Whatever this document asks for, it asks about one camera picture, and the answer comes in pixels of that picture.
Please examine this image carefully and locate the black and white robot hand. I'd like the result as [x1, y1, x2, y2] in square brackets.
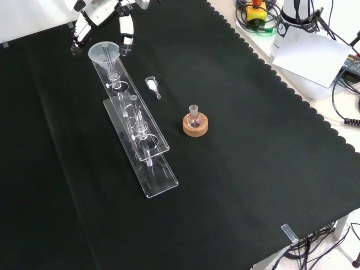
[63, 0, 151, 56]

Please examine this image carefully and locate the translucent plastic funnel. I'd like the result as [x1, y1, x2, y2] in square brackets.
[88, 41, 120, 71]

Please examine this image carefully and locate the glass weighing funnel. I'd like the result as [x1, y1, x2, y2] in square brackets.
[145, 76, 162, 100]

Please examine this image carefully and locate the clear acrylic funnel stand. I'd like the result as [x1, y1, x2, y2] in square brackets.
[90, 42, 179, 200]

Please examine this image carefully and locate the small round-bottom glass flask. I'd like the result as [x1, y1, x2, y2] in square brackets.
[188, 104, 204, 128]

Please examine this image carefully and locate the yellow stop button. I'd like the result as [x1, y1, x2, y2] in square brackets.
[246, 0, 268, 25]

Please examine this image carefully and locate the black bench cloth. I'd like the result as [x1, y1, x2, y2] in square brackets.
[0, 0, 360, 270]

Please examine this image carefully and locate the black power adapter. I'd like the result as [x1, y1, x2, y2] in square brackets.
[343, 53, 360, 76]

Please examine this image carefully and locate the cork ring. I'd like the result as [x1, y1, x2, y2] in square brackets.
[182, 112, 210, 138]

